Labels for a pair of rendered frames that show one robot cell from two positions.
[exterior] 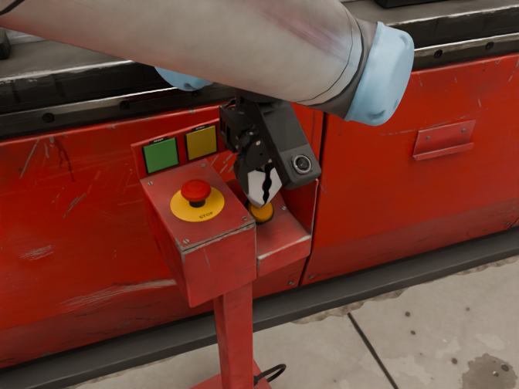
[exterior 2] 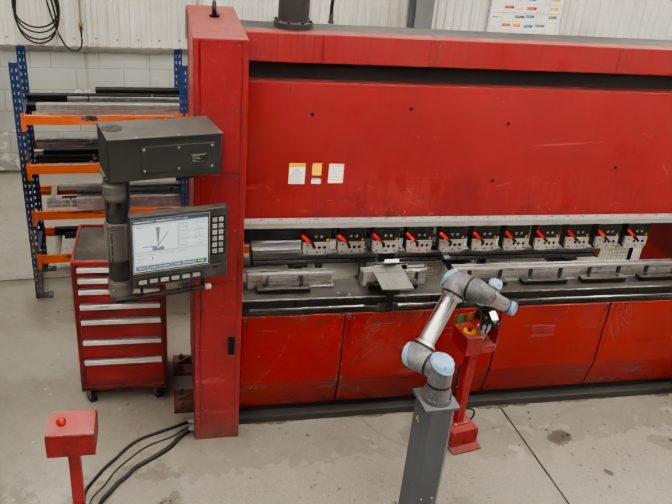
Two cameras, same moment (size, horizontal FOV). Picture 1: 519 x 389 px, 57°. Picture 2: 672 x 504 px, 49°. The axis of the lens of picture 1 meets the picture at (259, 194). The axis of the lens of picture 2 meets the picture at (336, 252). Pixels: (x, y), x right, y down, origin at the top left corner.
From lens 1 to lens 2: 361 cm
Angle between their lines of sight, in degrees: 15
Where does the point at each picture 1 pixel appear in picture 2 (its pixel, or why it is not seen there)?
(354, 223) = (507, 360)
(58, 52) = (429, 288)
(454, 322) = (549, 417)
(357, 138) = (510, 325)
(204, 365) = not seen: hidden behind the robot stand
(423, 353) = (533, 425)
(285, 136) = (493, 317)
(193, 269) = (468, 345)
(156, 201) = (459, 329)
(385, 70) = (512, 307)
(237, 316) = (469, 370)
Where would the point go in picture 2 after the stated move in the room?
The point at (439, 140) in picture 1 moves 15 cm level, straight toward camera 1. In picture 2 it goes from (541, 330) to (533, 341)
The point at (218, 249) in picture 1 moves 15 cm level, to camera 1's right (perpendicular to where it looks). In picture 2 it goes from (475, 341) to (502, 345)
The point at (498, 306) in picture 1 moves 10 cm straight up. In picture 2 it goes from (571, 415) to (575, 403)
